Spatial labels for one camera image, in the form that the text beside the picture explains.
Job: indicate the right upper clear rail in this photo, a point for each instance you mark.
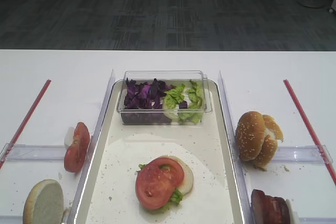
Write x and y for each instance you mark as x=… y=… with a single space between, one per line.
x=313 y=154

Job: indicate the left lower clear rail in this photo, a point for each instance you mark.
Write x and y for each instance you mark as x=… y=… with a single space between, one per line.
x=11 y=220

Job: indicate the left upper clear rail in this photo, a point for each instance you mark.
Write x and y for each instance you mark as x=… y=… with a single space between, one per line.
x=41 y=153

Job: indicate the green lettuce leaves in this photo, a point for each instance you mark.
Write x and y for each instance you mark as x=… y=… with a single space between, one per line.
x=180 y=104

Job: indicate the sesame burger buns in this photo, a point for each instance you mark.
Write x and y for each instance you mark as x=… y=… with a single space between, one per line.
x=257 y=137

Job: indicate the right red strip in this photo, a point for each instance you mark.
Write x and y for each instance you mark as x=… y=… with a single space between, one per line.
x=311 y=131

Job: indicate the right clear vertical divider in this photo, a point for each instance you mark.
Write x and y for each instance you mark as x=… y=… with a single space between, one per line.
x=246 y=213

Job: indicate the tomato slice on tray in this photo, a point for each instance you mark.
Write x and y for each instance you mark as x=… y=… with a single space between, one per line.
x=157 y=182

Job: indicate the silver metal tray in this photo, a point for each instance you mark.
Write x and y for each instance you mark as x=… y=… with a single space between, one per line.
x=204 y=148

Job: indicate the red strip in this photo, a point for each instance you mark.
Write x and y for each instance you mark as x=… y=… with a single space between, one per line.
x=17 y=134
x=311 y=131

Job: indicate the left red strip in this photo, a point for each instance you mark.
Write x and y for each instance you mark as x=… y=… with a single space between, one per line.
x=17 y=134

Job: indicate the white pusher block upper left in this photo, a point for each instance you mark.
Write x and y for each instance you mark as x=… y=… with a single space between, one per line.
x=69 y=137

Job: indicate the bottom bun on tray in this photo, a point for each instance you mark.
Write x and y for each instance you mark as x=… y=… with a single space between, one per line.
x=187 y=184

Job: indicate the upright bun half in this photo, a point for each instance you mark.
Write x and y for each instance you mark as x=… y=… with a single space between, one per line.
x=45 y=203

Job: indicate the shredded purple cabbage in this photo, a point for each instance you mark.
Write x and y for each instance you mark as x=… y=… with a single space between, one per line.
x=145 y=95

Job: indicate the upright tomato slice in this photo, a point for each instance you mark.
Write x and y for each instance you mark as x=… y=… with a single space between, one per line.
x=76 y=153

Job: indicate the clear plastic salad container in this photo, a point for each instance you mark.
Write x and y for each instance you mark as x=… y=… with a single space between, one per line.
x=172 y=78

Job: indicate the lettuce under tomato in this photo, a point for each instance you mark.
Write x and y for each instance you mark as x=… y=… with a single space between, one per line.
x=177 y=197

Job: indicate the clear rail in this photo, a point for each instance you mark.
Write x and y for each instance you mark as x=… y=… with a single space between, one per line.
x=11 y=220
x=41 y=153
x=313 y=154

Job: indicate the white floor stand base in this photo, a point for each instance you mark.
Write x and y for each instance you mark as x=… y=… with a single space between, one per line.
x=313 y=4

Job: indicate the left clear vertical divider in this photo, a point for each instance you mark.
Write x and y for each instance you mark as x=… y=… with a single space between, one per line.
x=81 y=203

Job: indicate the white pusher block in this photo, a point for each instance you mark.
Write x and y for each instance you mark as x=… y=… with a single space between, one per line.
x=69 y=137
x=294 y=218

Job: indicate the stack of meat patties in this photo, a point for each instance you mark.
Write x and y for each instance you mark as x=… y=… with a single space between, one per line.
x=268 y=209

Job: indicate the white pusher block right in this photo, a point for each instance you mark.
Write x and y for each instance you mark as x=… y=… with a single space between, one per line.
x=294 y=218

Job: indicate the clear vertical divider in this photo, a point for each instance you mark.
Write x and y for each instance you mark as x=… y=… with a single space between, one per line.
x=81 y=203
x=246 y=213

